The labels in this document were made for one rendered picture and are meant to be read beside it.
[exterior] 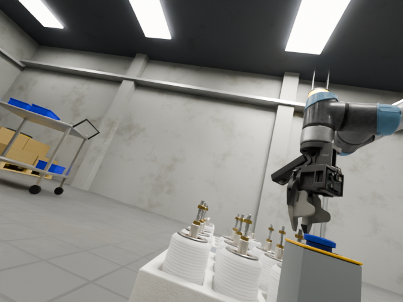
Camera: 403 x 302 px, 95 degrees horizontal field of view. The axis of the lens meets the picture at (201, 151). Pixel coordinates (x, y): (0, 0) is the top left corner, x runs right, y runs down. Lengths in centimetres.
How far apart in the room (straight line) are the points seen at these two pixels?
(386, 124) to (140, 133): 423
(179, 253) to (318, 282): 26
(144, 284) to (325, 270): 31
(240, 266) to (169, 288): 14
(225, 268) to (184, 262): 9
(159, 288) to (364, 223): 399
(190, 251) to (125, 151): 409
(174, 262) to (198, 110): 400
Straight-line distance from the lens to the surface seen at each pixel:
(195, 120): 419
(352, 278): 33
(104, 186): 448
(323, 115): 56
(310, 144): 52
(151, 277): 44
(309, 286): 31
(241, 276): 45
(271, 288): 50
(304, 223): 54
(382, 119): 60
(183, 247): 45
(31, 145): 504
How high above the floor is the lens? 32
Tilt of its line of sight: 17 degrees up
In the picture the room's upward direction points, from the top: 17 degrees clockwise
